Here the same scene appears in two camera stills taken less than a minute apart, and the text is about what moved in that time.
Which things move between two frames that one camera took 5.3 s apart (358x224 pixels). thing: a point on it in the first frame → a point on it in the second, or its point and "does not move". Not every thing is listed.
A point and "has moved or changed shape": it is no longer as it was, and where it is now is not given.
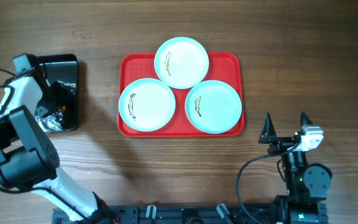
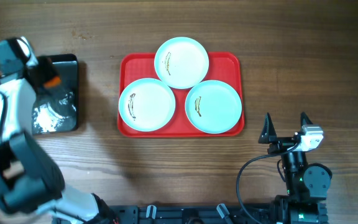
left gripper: [56, 97] → [45, 73]
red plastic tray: [227, 67] does not move
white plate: [146, 104] does not move
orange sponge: [63, 109] has moved or changed shape
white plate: [181, 63] does not move
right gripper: [268, 135] does not move
